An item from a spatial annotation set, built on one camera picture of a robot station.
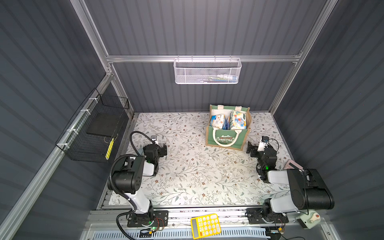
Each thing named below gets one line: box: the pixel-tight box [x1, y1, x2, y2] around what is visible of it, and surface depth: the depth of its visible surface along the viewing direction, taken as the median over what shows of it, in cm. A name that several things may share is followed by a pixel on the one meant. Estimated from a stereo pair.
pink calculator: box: [283, 159, 304, 170], surface depth 93 cm
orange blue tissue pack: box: [210, 114, 231, 130], surface depth 95 cm
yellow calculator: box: [190, 213, 222, 240], surface depth 72 cm
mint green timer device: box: [295, 210, 321, 230], surface depth 69 cm
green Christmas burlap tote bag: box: [205, 104, 252, 151], surface depth 91 cm
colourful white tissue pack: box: [230, 110, 247, 130], surface depth 90 cm
